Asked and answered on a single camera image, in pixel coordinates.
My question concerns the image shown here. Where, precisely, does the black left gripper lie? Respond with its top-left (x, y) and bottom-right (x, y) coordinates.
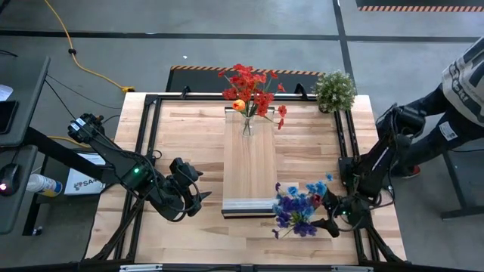
top-left (168, 157), bottom-right (213, 218)

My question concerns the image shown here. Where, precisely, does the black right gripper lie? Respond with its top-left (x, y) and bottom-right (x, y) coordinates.
top-left (310, 187), bottom-right (374, 239)

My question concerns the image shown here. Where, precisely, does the purple artificial flower bunch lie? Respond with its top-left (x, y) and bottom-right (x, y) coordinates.
top-left (271, 181), bottom-right (319, 240)

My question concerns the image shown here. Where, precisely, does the blue artificial flower bunch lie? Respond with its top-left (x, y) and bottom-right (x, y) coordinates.
top-left (271, 172), bottom-right (335, 224)

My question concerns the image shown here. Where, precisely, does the clear glass vase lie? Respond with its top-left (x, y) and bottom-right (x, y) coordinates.
top-left (240, 113), bottom-right (256, 138)

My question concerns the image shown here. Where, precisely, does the orange artificial tulip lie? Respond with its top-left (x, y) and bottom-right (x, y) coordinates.
top-left (231, 98), bottom-right (253, 118)

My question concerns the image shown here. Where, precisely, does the black mat hazard-striped edge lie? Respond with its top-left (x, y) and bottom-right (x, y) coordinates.
top-left (165, 64), bottom-right (326, 94)

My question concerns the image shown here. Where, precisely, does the white printed box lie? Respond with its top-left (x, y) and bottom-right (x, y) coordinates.
top-left (63, 152), bottom-right (109, 196)

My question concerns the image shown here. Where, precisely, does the potted green plant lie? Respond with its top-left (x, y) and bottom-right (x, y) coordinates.
top-left (312, 70), bottom-right (358, 114)

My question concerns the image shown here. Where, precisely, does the white plastic bottle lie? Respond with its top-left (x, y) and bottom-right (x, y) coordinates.
top-left (26, 173), bottom-right (64, 198)

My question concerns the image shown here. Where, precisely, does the person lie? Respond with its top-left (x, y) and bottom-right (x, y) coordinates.
top-left (391, 36), bottom-right (484, 179)

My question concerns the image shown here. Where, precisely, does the black computer mouse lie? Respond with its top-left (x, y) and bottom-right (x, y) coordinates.
top-left (0, 162), bottom-right (22, 197)

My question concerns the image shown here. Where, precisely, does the grey desk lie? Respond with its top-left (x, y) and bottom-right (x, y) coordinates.
top-left (0, 55), bottom-right (51, 235)

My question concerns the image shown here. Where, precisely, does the black phone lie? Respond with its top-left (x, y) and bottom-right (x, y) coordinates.
top-left (0, 100), bottom-right (19, 135)

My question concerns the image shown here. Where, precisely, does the silver aluminium bracket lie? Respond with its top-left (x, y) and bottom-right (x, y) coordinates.
top-left (330, 265), bottom-right (374, 272)
top-left (119, 264), bottom-right (163, 272)

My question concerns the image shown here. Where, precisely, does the black aluminium table frame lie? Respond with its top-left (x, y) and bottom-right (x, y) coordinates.
top-left (79, 90), bottom-right (408, 272)

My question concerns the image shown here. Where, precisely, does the yellow power cable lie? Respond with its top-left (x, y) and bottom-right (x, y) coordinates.
top-left (43, 0), bottom-right (136, 94)
top-left (47, 134), bottom-right (92, 149)

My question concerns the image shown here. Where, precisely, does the thin black cable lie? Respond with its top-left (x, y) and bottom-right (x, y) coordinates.
top-left (44, 79), bottom-right (79, 122)
top-left (45, 73), bottom-right (124, 111)

